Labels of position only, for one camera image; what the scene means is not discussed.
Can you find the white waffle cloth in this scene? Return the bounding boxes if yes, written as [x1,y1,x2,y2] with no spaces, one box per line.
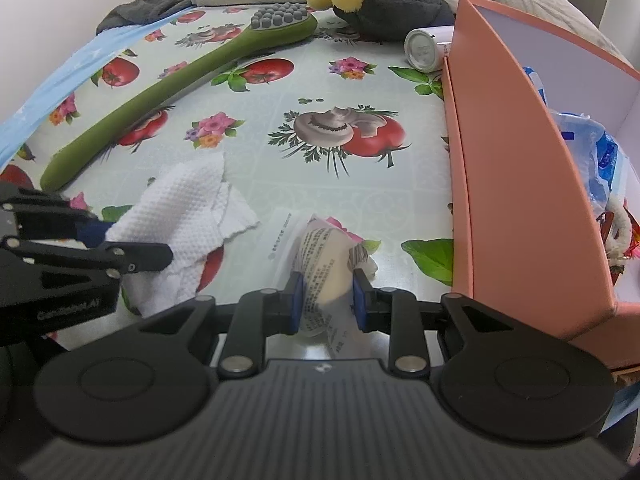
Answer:
[106,152,258,318]

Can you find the clear packet with printed label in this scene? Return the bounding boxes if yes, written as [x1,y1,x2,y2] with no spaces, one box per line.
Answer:
[258,208,381,360]

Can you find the white fluffy plush toy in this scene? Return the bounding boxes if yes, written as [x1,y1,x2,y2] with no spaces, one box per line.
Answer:
[604,195,632,266]

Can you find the blue surgical face mask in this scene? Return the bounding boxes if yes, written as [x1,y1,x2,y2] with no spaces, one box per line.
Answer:
[523,66,628,217]

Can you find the blue bed sheet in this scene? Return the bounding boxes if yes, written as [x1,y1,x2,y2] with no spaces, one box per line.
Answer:
[0,8,191,168]

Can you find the orange cardboard box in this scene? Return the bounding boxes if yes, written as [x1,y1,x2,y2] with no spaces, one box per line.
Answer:
[442,0,639,374]

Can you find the fruit pattern tablecloth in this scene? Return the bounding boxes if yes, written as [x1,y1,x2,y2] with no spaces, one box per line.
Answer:
[3,6,452,302]

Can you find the dark grey towel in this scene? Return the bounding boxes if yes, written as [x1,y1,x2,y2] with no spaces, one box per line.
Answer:
[96,0,192,35]

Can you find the white cylindrical can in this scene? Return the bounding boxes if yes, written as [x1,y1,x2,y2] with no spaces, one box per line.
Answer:
[404,25,454,73]

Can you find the green massage brush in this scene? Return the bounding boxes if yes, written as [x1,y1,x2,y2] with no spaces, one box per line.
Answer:
[40,3,318,192]

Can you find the grey penguin plush toy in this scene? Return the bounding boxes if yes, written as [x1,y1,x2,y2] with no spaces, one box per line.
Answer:
[305,0,501,44]

